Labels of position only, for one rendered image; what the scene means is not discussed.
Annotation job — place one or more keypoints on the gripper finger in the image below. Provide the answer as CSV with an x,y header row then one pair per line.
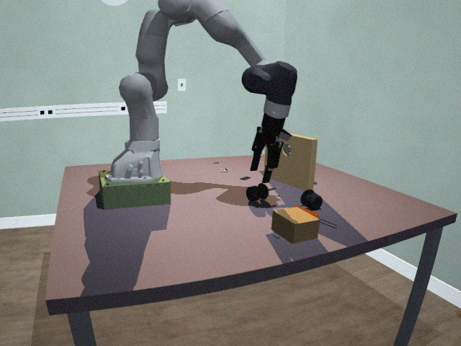
x,y
272,158
259,143

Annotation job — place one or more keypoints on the tan cardboard box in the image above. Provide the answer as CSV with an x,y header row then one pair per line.
x,y
295,224

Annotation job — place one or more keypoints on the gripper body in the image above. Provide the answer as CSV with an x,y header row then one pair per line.
x,y
275,125

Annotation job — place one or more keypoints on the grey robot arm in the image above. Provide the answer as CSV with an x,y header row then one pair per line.
x,y
140,161

